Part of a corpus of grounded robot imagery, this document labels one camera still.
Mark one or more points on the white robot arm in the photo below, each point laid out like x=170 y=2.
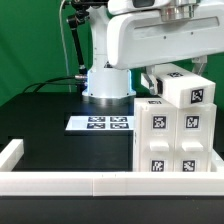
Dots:
x=169 y=10

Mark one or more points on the white door panel with tags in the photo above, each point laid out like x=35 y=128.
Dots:
x=158 y=139

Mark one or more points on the white U-shaped fence wall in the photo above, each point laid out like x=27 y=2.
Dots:
x=105 y=183

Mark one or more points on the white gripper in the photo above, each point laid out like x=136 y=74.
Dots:
x=142 y=39

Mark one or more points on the white cabinet top block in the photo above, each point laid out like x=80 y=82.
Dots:
x=182 y=88

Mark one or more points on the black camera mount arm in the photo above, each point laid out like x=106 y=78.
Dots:
x=81 y=15

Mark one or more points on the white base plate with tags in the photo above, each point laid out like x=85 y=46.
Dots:
x=93 y=123

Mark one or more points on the white cabinet body box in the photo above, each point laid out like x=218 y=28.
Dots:
x=141 y=105

